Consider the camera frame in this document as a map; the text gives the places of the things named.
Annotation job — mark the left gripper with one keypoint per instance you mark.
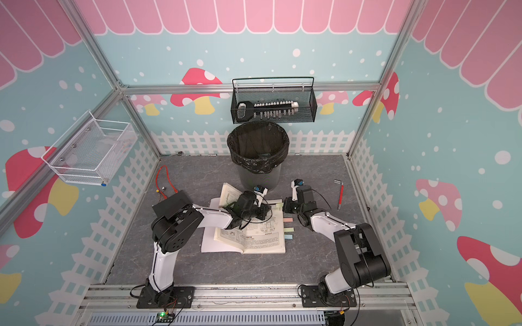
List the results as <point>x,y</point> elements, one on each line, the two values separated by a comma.
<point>264,209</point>

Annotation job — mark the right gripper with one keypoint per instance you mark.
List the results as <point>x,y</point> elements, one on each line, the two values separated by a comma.
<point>288,202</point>

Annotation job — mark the sketch tutorial book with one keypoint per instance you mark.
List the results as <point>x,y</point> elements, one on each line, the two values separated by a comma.
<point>249,237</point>

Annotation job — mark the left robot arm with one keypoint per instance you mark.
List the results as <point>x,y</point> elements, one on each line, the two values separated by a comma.
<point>177,219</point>

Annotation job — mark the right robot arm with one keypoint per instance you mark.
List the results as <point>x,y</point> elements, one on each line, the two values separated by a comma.
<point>361,257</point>

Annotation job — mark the mesh trash bin black bag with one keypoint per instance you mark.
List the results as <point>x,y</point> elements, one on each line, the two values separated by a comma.
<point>258,149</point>

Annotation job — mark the black flat box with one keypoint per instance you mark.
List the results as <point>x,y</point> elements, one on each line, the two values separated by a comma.
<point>172,205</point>

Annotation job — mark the small circuit board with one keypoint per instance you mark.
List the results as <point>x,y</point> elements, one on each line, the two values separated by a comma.
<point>165,317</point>

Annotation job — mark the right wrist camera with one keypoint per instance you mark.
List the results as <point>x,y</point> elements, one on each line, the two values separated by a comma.
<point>294,185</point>

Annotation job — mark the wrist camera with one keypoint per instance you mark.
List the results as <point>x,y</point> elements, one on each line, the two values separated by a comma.
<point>261,191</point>
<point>294,185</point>

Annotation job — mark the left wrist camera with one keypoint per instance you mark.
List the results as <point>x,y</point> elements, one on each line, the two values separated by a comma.
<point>261,191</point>

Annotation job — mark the red handled hex key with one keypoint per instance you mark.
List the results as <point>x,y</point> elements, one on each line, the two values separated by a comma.
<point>340,193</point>

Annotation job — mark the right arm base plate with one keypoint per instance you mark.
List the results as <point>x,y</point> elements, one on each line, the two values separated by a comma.
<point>318,296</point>

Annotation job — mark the black wire wall basket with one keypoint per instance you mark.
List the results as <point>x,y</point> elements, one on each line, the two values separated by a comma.
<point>266,90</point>

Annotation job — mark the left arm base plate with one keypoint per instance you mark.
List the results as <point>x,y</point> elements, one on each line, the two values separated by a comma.
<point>172,297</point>

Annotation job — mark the white wire wall basket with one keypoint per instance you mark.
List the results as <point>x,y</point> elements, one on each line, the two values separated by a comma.
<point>91,151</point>

